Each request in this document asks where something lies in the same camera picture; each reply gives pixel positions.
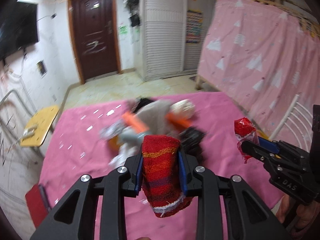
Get colourful wall chart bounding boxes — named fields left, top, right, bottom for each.
left=186, top=10, right=203, bottom=43

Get red knitted sock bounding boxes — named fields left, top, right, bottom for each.
left=142, top=135, right=193, bottom=218

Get white power strip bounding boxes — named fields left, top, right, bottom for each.
left=22, top=124, right=38, bottom=139

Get black wall television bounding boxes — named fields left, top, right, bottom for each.
left=1, top=2, right=39, bottom=60

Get white tissue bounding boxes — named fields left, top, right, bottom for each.
left=100, top=120, right=139, bottom=168

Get white louvered wardrobe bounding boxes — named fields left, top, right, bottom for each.
left=137, top=0, right=216, bottom=81

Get black bags on hooks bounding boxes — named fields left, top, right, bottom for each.
left=125, top=0, right=140, bottom=28

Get red chair seat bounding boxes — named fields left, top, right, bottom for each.
left=25, top=184, right=51, bottom=228

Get dark brown door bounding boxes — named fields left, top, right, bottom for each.
left=67, top=0, right=121, bottom=83

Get yellow wooden side table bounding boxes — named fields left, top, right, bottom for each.
left=20, top=105, right=60, bottom=148

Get pink tree-print bed curtain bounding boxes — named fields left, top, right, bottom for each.
left=197, top=0, right=319, bottom=150

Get person's right hand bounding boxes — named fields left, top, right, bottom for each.
left=276, top=194, right=319, bottom=239

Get red plastic wrapper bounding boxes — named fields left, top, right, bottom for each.
left=234, top=117, right=259, bottom=164

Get white crumpled paper ball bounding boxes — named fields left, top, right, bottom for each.
left=170, top=99, right=195, bottom=119

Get pink star tablecloth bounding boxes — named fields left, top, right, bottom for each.
left=32, top=92, right=290, bottom=239

